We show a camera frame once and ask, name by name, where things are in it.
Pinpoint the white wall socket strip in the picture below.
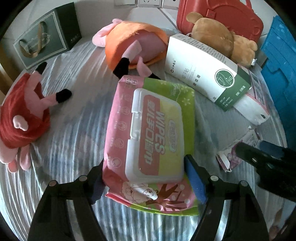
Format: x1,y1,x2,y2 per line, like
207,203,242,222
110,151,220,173
113,0,180,9

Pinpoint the dark green gift bag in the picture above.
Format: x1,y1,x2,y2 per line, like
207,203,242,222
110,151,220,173
14,2,82,70

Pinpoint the blue storage box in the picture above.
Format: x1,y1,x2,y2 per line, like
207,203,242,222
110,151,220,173
261,16,295,149

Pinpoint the pig plush red dress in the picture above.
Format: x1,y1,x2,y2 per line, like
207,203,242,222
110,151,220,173
1,62,72,173

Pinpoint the red toy suitcase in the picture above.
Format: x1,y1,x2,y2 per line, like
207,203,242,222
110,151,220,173
177,0,263,42

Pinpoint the brown bear plush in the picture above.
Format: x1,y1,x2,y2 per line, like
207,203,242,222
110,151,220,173
186,12,258,68

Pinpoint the pink green wipes pack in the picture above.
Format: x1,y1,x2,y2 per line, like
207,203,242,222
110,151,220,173
103,75,198,215

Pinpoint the pink tissue packet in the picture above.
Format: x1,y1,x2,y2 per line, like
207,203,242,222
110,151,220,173
216,128,261,172

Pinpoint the pig plush orange dress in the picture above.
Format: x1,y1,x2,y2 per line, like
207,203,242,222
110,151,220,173
92,19,169,79

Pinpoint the pink white tissue pack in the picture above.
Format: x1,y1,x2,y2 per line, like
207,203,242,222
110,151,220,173
233,65,270,126

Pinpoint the white green carton box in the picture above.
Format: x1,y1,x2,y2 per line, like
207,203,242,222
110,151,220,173
165,34,251,111

